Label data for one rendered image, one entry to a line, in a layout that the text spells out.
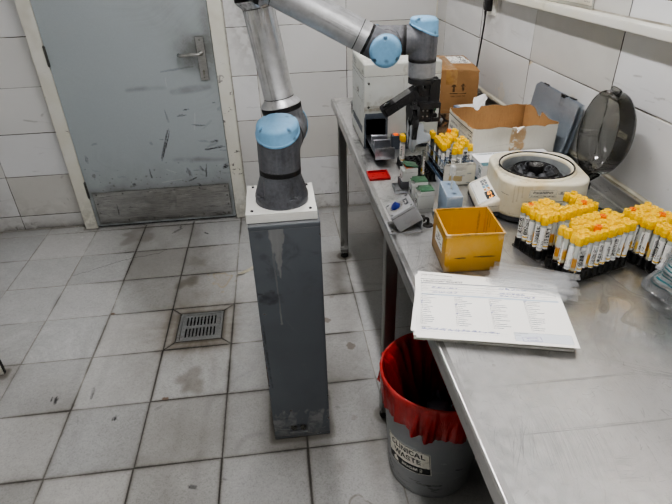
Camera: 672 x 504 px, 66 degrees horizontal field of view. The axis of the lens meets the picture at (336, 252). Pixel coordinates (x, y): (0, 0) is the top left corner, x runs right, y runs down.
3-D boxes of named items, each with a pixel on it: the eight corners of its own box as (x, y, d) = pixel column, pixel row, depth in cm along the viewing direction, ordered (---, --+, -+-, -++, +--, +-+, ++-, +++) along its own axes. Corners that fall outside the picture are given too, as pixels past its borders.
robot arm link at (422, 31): (406, 14, 137) (438, 14, 137) (404, 58, 143) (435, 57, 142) (407, 18, 130) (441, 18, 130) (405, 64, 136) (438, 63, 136)
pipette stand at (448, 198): (431, 214, 144) (434, 181, 139) (456, 213, 144) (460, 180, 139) (438, 232, 135) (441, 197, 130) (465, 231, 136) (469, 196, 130)
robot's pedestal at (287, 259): (275, 440, 186) (247, 227, 141) (274, 398, 203) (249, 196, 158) (330, 433, 188) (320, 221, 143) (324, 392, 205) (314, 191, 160)
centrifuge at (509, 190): (463, 187, 159) (467, 149, 153) (561, 186, 158) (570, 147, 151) (479, 224, 138) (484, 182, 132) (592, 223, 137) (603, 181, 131)
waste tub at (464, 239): (430, 244, 130) (433, 208, 125) (483, 241, 131) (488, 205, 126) (442, 273, 119) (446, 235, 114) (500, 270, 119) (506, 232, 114)
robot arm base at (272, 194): (250, 209, 143) (247, 176, 138) (261, 187, 156) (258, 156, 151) (304, 211, 142) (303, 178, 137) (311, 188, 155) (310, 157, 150)
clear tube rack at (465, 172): (425, 162, 177) (426, 142, 173) (453, 160, 178) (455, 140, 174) (442, 186, 160) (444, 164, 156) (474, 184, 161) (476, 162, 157)
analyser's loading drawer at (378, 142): (365, 140, 192) (365, 126, 189) (382, 139, 193) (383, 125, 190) (375, 160, 175) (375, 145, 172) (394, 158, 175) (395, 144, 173)
